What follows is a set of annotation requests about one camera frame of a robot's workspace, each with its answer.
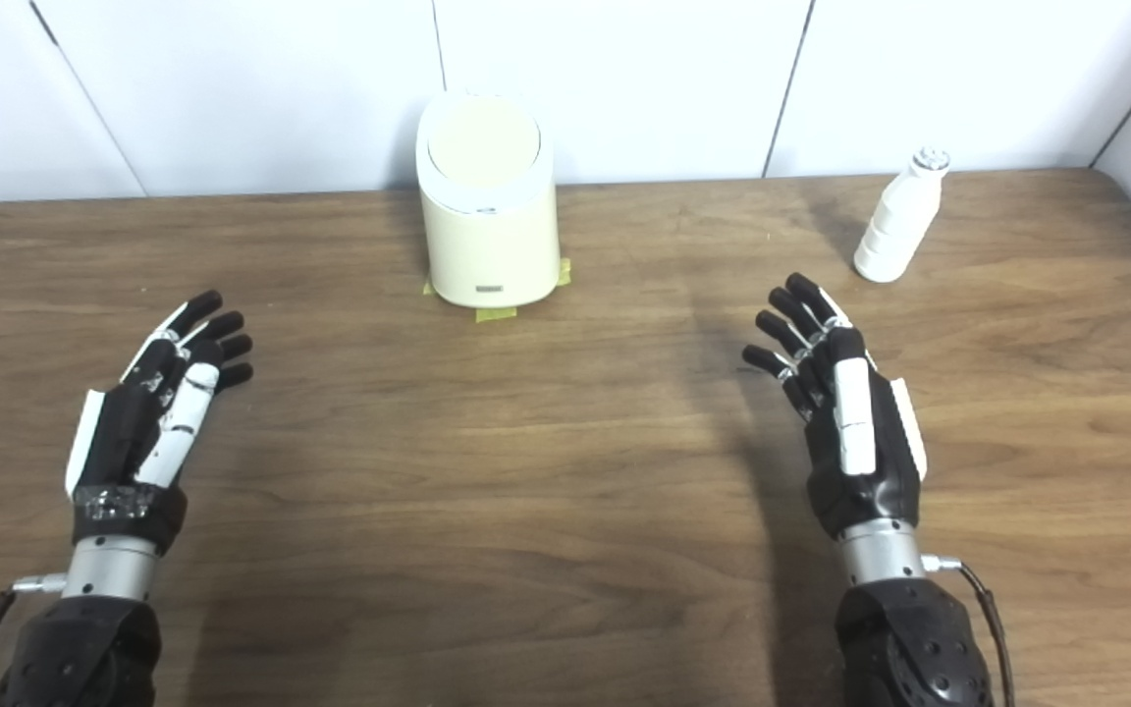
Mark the cream-colored plastic bin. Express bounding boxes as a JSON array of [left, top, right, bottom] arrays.
[[416, 91, 561, 308]]

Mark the small white plastic bottle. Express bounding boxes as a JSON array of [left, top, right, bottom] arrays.
[[853, 147, 951, 284]]

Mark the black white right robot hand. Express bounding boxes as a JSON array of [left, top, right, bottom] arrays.
[[742, 273, 928, 541]]

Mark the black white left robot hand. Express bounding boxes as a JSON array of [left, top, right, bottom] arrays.
[[65, 290, 254, 556]]

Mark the cream round bin lid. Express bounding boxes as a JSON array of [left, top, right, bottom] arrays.
[[427, 98, 542, 190]]

